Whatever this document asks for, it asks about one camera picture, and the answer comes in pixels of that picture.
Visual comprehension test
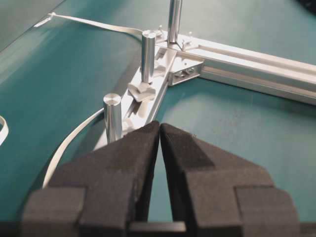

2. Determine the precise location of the white ribbon wire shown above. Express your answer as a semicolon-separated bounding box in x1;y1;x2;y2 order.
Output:
0;12;144;190

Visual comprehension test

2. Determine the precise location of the near metal post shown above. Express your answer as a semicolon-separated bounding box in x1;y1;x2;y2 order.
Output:
103;93;122;144

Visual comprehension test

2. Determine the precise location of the middle metal post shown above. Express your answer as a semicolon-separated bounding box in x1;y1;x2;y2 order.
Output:
141;30;156;83

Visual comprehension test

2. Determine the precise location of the far metal post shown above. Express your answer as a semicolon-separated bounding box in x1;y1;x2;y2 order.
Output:
167;0;183;43

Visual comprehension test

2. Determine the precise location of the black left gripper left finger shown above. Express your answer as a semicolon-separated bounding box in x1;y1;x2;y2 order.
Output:
21;121;160;237

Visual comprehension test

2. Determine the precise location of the metal post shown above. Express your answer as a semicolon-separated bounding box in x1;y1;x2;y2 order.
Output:
103;93;122;144
141;30;156;83
167;0;183;43

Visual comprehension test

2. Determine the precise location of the square aluminium extrusion frame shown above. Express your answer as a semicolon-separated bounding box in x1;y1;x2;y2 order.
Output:
119;33;316;133

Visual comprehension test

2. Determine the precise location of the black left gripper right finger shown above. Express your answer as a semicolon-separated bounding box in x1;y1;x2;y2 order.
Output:
160;123;300;237

